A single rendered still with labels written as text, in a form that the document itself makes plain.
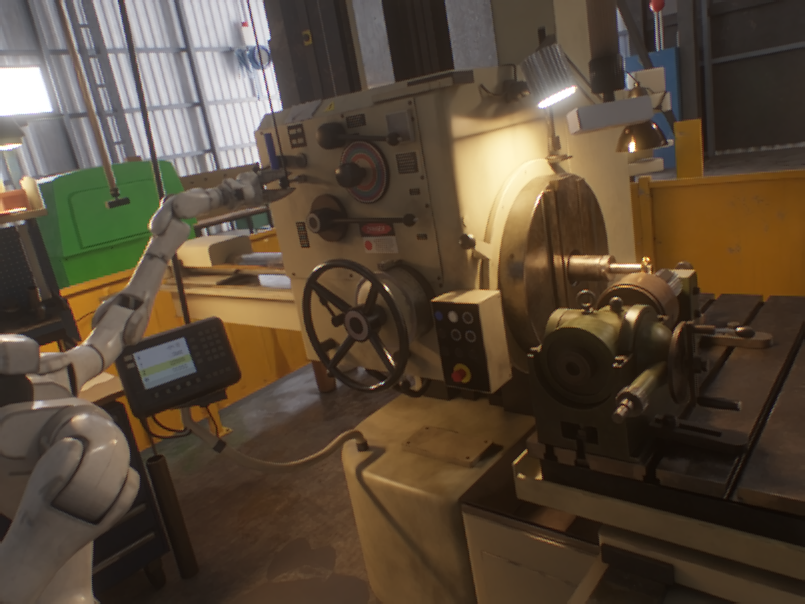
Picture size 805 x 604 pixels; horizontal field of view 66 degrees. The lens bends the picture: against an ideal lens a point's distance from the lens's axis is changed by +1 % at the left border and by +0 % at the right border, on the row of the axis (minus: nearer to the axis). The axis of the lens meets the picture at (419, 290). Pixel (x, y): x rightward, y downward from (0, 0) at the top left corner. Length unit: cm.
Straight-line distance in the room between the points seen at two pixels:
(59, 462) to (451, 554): 157
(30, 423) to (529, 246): 120
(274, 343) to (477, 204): 324
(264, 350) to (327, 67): 247
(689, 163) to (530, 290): 579
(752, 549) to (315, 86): 229
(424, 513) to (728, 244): 243
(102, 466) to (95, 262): 459
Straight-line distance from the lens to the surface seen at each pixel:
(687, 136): 737
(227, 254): 308
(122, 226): 548
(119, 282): 410
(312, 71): 285
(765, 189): 381
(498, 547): 211
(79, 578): 122
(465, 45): 233
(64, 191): 540
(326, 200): 189
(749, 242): 388
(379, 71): 258
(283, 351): 478
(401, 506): 231
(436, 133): 161
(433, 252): 168
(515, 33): 223
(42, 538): 94
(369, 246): 183
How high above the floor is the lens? 178
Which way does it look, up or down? 15 degrees down
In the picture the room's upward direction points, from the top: 10 degrees counter-clockwise
